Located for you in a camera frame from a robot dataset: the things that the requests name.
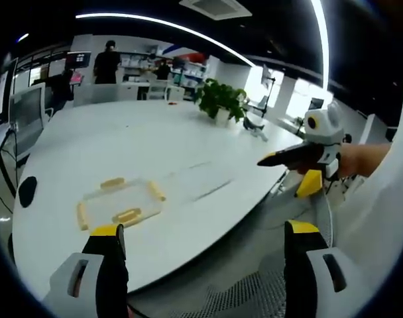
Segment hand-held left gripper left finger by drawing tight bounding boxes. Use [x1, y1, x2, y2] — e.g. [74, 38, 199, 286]
[44, 223, 130, 318]

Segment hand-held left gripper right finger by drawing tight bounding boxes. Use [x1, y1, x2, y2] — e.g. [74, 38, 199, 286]
[283, 219, 355, 318]

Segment grey object on table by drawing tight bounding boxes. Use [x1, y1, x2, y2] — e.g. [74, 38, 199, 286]
[242, 115, 270, 143]

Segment clear lid with yellow clips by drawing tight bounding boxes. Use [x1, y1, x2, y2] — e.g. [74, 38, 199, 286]
[76, 177, 167, 231]

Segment person's white shirt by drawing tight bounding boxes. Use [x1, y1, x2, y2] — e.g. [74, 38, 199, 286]
[332, 74, 403, 318]

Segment long ceiling light strip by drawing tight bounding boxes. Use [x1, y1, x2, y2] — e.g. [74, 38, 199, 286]
[75, 13, 256, 68]
[310, 0, 331, 92]

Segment green potted plant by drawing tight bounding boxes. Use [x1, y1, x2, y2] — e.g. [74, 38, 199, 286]
[194, 78, 253, 127]

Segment black oval table grommet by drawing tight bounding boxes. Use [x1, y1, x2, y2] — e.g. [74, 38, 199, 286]
[18, 176, 38, 209]

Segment white storage shelves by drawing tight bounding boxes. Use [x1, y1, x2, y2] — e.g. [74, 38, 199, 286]
[118, 49, 209, 101]

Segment ceiling air vent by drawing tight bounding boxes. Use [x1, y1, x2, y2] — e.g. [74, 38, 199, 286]
[178, 0, 254, 18]

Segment grey office chair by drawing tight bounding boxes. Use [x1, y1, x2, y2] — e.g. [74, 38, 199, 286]
[8, 82, 47, 156]

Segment dark monitor screen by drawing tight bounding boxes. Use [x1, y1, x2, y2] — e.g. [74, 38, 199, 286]
[66, 51, 91, 71]

